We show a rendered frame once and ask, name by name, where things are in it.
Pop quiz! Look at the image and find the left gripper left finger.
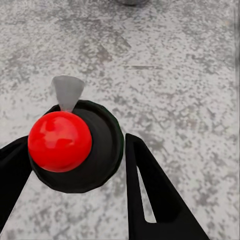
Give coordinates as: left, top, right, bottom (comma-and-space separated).
0, 135, 33, 233

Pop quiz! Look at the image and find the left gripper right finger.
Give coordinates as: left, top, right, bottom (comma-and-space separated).
125, 133, 210, 240

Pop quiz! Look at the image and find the insectifuge atomizer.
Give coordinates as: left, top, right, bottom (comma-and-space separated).
27, 75, 126, 194

